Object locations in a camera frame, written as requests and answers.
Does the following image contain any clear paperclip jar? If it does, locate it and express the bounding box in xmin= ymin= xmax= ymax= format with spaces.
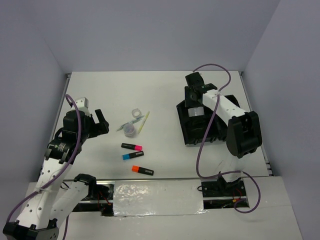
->
xmin=123 ymin=123 xmax=136 ymax=138

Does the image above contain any small clear tape roll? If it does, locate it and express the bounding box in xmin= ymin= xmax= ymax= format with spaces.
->
xmin=131 ymin=108 xmax=142 ymax=119

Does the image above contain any yellow pen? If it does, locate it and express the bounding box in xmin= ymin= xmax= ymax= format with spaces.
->
xmin=137 ymin=111 xmax=150 ymax=134

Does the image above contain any large white tape roll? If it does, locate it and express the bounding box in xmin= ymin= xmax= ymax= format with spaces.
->
xmin=187 ymin=106 xmax=205 ymax=118

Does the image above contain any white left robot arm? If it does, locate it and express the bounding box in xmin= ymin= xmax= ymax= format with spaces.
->
xmin=2 ymin=105 xmax=109 ymax=240

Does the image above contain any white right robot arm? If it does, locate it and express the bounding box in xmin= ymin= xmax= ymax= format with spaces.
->
xmin=184 ymin=72 xmax=262 ymax=174

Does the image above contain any green pen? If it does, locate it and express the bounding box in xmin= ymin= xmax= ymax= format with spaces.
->
xmin=116 ymin=123 xmax=128 ymax=132

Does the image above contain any blue pen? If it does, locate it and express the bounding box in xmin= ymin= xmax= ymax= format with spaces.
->
xmin=123 ymin=115 xmax=145 ymax=126

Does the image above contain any black compartment organizer tray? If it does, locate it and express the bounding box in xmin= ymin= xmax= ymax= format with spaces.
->
xmin=176 ymin=100 xmax=227 ymax=145

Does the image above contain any blue highlighter marker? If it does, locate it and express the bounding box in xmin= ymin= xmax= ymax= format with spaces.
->
xmin=122 ymin=151 xmax=144 ymax=161

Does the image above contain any pink highlighter marker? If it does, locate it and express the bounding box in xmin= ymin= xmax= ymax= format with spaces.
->
xmin=121 ymin=143 xmax=143 ymax=151

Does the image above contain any orange highlighter marker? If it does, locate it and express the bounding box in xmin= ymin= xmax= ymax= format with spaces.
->
xmin=131 ymin=165 xmax=154 ymax=176

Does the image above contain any silver foil sheet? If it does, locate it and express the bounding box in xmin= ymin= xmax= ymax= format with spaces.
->
xmin=113 ymin=179 xmax=206 ymax=217

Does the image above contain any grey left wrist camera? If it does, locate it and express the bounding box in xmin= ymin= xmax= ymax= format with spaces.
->
xmin=74 ymin=97 xmax=89 ymax=109

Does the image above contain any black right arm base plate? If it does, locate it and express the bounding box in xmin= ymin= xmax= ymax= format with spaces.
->
xmin=198 ymin=177 xmax=247 ymax=198

